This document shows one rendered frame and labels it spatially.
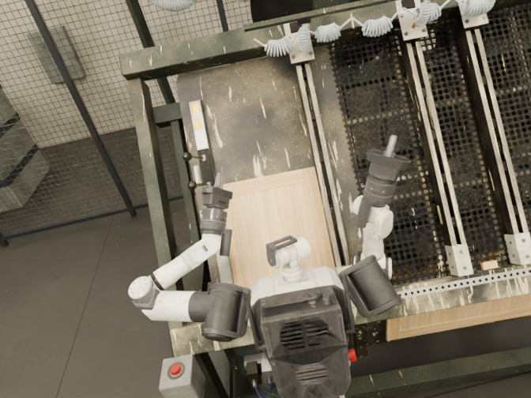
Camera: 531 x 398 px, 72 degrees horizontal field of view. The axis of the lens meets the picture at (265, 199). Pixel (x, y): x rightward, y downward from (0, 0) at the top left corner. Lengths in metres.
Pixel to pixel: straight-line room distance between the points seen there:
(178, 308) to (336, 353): 0.47
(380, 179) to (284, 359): 0.57
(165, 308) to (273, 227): 0.63
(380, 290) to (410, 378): 1.22
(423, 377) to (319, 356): 1.33
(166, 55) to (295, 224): 0.91
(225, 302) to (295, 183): 0.70
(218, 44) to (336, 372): 1.32
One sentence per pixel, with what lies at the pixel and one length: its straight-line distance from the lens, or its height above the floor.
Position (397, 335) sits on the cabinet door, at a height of 0.29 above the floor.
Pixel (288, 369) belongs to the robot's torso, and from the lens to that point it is 1.03.
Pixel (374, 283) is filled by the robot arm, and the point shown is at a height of 1.34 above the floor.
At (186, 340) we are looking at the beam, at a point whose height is 0.87.
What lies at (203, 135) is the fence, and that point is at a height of 1.52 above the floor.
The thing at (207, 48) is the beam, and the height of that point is 1.83.
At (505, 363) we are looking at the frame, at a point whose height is 0.18.
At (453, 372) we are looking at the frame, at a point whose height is 0.18.
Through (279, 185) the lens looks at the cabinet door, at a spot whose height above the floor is 1.29.
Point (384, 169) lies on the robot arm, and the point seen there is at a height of 1.56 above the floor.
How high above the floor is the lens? 2.17
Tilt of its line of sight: 35 degrees down
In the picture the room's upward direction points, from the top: 12 degrees counter-clockwise
